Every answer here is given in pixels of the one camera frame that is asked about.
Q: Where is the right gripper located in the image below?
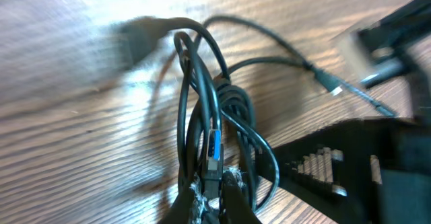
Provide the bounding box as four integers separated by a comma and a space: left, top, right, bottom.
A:
273, 118, 430, 223

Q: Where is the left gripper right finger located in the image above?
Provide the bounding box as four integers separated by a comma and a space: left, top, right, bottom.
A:
220, 171, 261, 224

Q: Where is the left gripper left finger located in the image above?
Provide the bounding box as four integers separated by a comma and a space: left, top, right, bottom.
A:
158, 175, 207, 224

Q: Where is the black USB cable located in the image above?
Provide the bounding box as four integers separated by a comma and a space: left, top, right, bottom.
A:
110, 15, 344, 215

